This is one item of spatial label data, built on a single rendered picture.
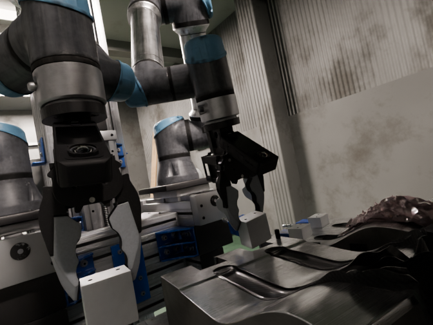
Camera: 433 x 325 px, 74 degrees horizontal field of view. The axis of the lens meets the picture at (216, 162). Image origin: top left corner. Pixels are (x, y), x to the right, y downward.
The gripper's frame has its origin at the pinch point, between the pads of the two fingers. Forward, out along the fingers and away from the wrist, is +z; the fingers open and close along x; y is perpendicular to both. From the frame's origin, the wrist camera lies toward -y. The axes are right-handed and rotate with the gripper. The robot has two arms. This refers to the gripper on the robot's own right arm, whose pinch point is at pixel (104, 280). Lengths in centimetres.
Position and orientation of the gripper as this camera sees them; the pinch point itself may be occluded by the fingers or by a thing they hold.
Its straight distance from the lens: 36.5
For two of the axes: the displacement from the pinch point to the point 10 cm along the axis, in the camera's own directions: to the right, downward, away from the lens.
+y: -4.8, 1.2, 8.7
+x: -8.6, 1.4, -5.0
